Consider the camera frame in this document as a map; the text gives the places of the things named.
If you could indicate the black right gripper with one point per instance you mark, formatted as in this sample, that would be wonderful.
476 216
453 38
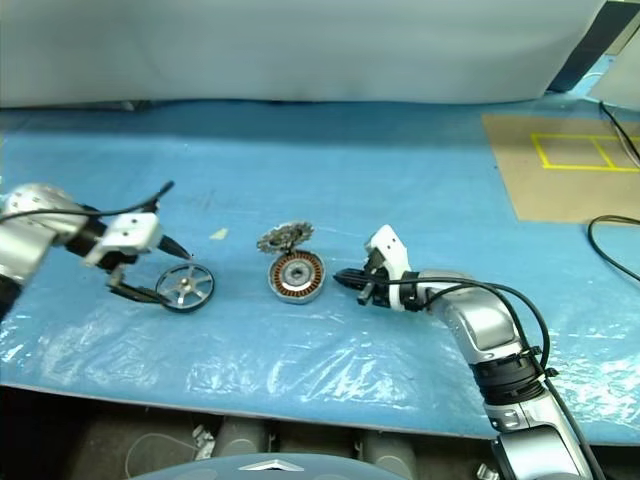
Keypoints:
379 292

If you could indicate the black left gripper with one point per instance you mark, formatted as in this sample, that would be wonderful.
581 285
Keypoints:
117 259

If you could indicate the silver spoked motor cover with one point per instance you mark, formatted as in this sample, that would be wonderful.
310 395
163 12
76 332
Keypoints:
185 285

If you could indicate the silver toothed gear plate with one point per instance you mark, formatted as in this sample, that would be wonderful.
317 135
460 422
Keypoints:
285 235

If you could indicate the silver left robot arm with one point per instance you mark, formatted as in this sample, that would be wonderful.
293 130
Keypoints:
30 230

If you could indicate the small pale tape scrap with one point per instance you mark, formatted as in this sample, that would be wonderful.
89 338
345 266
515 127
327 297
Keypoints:
218 233

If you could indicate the dark grey rounded housing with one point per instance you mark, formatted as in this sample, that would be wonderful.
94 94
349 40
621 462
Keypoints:
390 450
245 437
135 445

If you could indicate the grey robot torso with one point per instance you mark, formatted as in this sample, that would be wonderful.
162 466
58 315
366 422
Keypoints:
270 467

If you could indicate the brown cardboard sheet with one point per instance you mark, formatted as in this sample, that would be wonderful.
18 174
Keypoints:
560 195

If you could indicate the white backdrop panel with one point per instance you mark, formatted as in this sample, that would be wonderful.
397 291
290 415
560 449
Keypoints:
300 50

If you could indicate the white box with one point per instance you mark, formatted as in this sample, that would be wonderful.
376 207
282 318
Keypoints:
622 75

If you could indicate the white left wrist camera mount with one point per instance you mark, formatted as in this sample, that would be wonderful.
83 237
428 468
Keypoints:
132 232

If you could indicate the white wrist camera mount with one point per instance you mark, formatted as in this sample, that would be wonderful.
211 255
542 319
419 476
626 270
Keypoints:
132 232
395 252

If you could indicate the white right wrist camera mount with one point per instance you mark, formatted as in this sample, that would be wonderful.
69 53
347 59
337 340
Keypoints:
395 252

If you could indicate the black slanted stand post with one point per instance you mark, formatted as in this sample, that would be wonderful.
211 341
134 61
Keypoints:
585 55

